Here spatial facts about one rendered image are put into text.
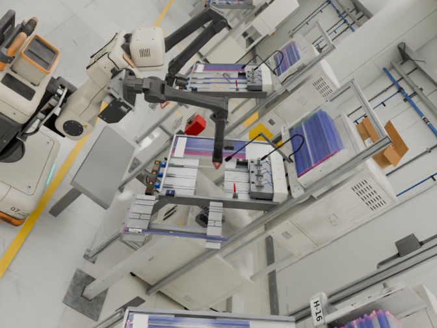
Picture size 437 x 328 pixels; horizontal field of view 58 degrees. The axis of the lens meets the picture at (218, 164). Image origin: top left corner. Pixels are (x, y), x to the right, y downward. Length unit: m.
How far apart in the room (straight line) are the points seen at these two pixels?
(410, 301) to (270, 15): 5.57
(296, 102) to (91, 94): 2.03
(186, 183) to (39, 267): 0.98
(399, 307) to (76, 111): 1.69
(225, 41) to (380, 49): 2.54
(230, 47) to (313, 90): 3.42
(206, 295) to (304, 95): 1.87
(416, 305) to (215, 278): 1.51
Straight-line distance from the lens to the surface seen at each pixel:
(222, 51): 6.82
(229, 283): 2.84
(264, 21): 6.69
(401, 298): 1.61
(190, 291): 2.94
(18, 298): 2.45
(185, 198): 2.31
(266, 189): 2.34
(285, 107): 3.61
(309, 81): 3.53
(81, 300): 2.61
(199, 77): 3.87
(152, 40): 1.92
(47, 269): 2.59
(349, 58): 5.41
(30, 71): 2.08
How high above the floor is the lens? 2.04
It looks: 25 degrees down
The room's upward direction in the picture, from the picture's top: 53 degrees clockwise
